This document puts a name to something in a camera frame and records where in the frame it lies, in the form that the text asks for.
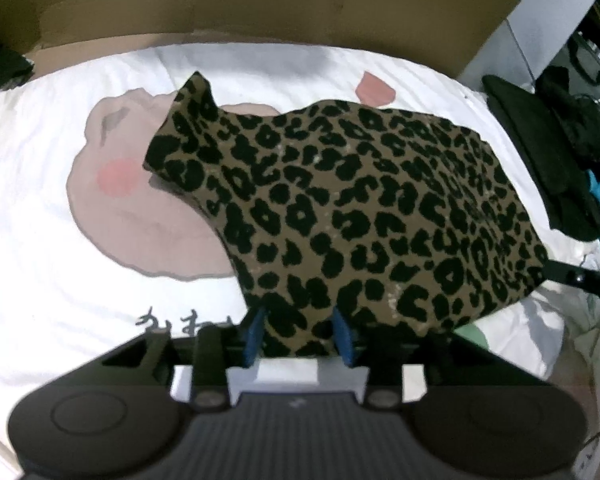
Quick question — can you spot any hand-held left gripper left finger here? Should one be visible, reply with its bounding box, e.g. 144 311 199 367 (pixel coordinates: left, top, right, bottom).
62 306 268 408

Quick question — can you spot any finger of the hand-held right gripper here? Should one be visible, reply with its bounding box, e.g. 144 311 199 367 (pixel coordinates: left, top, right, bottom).
542 258 600 306

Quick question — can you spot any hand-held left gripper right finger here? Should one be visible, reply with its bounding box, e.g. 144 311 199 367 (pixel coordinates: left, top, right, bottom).
331 306 543 408

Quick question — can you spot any leopard print garment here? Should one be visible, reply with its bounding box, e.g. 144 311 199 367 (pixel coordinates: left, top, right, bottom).
142 72 551 358

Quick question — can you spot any dark clothes pile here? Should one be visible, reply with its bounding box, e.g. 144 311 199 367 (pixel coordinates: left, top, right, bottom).
534 30 600 167

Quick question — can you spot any black garment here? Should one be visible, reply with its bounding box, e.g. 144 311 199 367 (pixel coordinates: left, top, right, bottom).
481 74 600 242

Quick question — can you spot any white printed blanket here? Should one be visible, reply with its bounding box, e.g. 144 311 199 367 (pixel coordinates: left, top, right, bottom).
0 42 600 476

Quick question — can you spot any brown cardboard sheet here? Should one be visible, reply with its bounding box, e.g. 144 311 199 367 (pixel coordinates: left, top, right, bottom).
0 0 522 78

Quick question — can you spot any dark cloth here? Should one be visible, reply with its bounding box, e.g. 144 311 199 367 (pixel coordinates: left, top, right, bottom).
0 35 33 97

